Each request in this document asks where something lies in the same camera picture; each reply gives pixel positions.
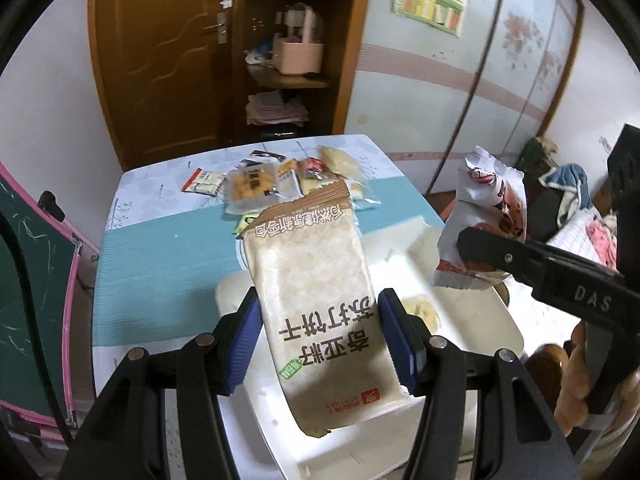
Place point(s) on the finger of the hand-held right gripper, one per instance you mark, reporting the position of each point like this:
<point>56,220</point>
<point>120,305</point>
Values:
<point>500,255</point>

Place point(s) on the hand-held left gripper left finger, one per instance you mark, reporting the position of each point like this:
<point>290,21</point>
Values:
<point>244,342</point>

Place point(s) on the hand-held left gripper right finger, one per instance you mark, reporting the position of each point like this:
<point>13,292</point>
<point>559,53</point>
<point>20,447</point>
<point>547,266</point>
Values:
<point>396,342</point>

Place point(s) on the white and brown snack packet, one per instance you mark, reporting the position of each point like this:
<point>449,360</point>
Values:
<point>480,200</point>

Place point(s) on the white plastic tray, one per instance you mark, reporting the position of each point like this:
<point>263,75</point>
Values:
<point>475,320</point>

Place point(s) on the beige soda cracker packet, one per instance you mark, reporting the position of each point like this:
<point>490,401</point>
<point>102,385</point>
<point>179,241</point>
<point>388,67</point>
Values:
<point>310,285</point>

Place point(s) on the cream snack packet red edges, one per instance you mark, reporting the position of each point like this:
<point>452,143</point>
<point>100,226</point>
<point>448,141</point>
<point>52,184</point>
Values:
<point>342,160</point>

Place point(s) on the person's right hand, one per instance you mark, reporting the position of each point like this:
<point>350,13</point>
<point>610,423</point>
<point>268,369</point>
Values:
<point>570,390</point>

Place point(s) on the pale round cake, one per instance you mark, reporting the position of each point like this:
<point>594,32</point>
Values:
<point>422,312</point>

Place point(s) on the pink and white cloth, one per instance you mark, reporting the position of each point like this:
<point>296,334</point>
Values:
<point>587,240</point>

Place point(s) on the blue towel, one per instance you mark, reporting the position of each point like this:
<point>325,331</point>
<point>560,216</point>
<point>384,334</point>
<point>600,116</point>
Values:
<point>567,180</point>

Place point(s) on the dark green bag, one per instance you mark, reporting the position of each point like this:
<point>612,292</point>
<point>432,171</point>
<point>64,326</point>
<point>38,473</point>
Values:
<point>535,160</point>

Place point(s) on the small green packet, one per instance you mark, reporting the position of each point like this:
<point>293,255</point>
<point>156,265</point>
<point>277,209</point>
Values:
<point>245,223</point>

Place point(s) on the clear packet of orange crackers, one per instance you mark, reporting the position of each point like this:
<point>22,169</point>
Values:
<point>250,187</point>

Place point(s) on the small red and white packet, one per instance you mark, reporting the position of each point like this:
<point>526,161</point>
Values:
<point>202,181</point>

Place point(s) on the gold and white packet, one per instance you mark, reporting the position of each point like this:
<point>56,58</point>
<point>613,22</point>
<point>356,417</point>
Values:
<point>290,180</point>

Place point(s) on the floral wardrobe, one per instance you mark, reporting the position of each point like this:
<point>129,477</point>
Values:
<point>500,85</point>

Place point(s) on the small dark packet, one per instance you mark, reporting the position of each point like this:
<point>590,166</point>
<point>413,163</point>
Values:
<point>260,156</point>

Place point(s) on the dark container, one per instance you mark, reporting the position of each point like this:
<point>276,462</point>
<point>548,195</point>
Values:
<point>282,132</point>

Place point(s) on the stack of papers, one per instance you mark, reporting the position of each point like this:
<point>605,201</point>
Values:
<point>275,107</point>

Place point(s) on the wooden shelf unit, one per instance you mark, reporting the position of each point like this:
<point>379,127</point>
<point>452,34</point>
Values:
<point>345,35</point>

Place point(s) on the pink basket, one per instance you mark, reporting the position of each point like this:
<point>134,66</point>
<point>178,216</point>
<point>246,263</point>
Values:
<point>297,57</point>

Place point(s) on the brown wooden door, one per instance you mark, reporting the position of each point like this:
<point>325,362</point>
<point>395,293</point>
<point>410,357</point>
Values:
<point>160,60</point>

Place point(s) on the green chalkboard pink frame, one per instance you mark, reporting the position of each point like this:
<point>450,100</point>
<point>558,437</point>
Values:
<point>35,285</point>

